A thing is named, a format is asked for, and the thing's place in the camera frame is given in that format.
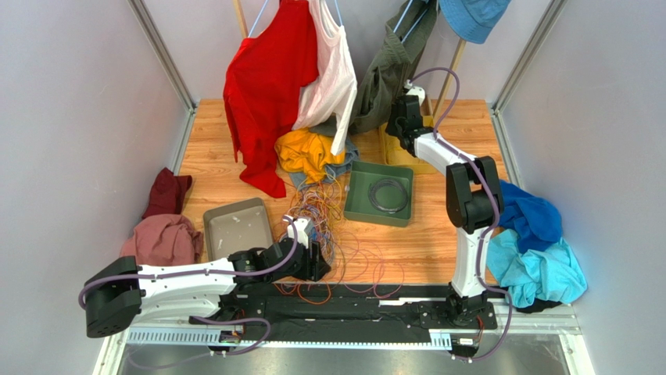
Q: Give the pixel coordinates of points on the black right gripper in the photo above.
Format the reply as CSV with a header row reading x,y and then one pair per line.
x,y
395,123

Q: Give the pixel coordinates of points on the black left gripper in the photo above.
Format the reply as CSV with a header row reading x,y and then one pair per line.
x,y
315,267

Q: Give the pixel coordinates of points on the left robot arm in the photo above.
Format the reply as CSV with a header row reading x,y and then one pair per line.
x,y
125,293

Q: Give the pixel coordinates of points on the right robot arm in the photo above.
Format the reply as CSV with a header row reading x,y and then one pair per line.
x,y
474,204

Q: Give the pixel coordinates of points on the olive green hanging garment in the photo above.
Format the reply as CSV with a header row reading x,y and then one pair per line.
x,y
396,61

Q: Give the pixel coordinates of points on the yellow plastic tray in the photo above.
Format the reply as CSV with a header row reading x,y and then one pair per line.
x,y
394,154

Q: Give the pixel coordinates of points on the grey-blue cloth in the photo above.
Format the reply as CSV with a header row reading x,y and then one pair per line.
x,y
352,153

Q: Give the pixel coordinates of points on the green plastic tray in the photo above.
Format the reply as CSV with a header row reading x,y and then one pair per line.
x,y
379,194

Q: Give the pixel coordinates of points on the white hanging tank top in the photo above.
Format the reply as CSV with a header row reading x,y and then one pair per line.
x,y
334,91

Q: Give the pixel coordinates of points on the grey plastic tray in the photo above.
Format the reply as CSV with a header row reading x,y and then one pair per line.
x,y
236,227

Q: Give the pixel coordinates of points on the wooden rack pole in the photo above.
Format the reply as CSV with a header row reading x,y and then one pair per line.
x,y
454,64

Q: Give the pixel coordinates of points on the yellow crumpled garment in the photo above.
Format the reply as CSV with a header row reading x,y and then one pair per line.
x,y
307,157

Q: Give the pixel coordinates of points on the light blue bucket hat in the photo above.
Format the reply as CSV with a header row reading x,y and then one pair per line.
x,y
473,20

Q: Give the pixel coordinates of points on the red hanging shirt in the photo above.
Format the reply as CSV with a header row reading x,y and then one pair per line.
x,y
262,89

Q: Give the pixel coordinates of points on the dusty pink cloth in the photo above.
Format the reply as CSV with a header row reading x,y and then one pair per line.
x,y
164,240

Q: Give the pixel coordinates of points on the maroon cloth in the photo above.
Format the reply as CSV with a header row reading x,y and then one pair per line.
x,y
167,194

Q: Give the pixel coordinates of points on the dark blue cloth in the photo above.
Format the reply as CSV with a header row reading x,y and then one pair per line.
x,y
536,222

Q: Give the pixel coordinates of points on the turquoise cloth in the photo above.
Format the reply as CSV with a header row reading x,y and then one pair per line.
x,y
553,274

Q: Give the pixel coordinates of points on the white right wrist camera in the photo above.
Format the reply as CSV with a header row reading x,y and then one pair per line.
x,y
410,89

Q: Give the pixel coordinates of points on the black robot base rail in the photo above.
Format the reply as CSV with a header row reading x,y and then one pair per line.
x,y
358,313

